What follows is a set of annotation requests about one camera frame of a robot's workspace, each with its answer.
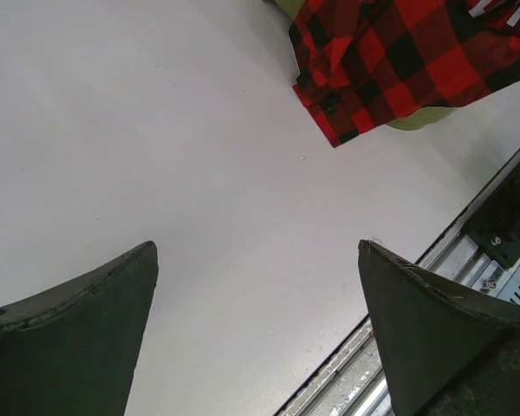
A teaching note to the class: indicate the red plaid shirt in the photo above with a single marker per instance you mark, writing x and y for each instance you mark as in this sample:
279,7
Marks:
363,64

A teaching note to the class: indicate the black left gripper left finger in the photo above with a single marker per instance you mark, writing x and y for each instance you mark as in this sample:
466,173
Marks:
73,349

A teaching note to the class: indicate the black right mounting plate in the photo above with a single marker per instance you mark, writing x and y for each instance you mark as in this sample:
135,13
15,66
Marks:
495,225

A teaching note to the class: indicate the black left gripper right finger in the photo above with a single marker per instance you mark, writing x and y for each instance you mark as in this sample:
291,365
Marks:
445,349

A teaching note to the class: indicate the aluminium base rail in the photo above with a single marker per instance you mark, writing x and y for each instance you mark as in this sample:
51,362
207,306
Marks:
352,380

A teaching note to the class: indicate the green plastic basket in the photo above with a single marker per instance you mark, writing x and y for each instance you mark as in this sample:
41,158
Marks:
419,119

